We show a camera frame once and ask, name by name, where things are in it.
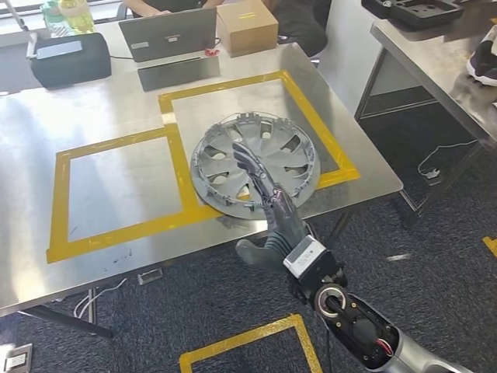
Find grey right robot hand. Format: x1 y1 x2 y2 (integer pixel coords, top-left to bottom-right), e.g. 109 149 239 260
232 141 310 274

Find silver plastic wheel hubcap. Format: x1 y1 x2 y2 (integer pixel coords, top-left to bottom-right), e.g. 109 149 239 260
189 110 322 221

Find steel workbench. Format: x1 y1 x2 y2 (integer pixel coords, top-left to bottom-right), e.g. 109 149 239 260
0 20 403 338

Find white cabinet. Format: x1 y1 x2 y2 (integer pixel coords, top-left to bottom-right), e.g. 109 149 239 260
318 0 422 115

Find cardboard box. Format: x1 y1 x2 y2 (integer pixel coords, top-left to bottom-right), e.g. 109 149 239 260
216 0 279 58

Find grey laptop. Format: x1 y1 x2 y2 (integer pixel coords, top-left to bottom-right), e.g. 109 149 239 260
118 6 217 64

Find steel table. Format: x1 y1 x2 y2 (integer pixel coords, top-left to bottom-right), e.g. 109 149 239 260
354 10 497 230

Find black tray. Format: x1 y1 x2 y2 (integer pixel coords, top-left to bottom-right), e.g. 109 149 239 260
361 0 465 30

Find black and white sneaker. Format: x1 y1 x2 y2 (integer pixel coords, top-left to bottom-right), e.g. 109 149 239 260
465 26 497 88

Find black case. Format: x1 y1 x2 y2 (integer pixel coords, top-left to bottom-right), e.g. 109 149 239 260
30 32 112 89

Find white phone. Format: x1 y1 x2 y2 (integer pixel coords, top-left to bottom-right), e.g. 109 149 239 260
35 40 83 60

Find green labelled container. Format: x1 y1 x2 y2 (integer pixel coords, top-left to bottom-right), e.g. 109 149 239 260
41 0 96 37

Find steel floor outlet box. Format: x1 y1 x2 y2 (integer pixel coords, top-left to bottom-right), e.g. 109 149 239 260
3 343 33 373

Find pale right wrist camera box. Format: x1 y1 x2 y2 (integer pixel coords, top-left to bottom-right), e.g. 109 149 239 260
283 235 348 302

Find white floor cable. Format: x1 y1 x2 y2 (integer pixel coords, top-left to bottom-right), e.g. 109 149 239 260
417 138 479 176

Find white cable bundle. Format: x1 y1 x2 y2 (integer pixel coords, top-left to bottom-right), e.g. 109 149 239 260
72 277 128 319

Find yellow workbench tape frame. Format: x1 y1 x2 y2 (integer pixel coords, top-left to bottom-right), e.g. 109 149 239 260
46 69 361 265

